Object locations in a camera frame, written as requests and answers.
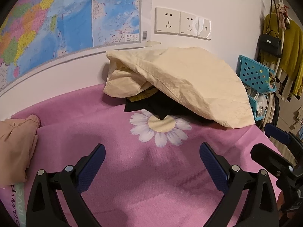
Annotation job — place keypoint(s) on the cream yellow jacket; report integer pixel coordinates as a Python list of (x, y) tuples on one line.
[(193, 77)]

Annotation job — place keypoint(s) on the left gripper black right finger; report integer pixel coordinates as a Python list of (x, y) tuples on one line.
[(260, 208)]

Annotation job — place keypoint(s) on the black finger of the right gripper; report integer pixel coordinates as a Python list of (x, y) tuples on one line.
[(286, 138), (275, 164)]

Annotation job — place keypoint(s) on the white wall socket panel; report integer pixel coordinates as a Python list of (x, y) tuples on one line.
[(174, 22)]

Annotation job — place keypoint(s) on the colourful wall map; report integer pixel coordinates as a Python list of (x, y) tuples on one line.
[(36, 32)]

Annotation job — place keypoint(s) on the white coat rack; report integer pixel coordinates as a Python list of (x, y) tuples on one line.
[(282, 20)]

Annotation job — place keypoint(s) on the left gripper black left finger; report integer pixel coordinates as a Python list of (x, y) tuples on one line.
[(44, 208)]

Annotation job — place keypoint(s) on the folded peach pink garment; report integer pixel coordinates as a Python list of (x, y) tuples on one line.
[(18, 142)]

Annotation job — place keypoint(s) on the olive green garment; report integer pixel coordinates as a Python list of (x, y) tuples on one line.
[(144, 94)]

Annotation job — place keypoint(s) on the black garment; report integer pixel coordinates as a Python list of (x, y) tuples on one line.
[(161, 106)]

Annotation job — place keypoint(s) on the teal perforated plastic basket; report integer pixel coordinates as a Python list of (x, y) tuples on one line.
[(259, 81)]

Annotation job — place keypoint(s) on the pink daisy bed sheet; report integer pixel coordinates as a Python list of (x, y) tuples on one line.
[(152, 174)]

